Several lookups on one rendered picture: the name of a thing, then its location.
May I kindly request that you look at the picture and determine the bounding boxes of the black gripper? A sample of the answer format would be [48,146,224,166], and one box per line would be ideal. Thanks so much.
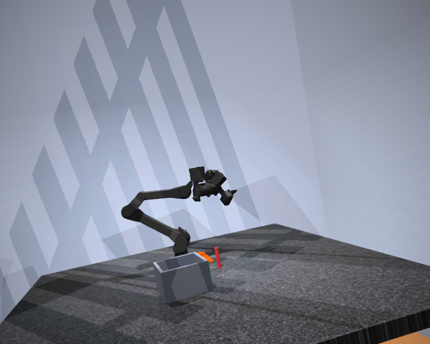
[204,170,237,206]

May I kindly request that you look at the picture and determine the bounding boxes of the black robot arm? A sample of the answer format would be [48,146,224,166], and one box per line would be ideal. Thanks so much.
[121,167,226,257]

